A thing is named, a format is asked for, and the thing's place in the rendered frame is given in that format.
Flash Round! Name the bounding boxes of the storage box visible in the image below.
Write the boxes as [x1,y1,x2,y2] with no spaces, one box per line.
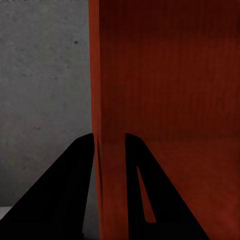
[88,0,240,240]

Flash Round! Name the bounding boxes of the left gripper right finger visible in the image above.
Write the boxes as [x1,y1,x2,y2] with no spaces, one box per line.
[125,133,210,240]

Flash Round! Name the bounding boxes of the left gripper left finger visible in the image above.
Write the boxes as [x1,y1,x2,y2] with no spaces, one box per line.
[0,133,95,240]

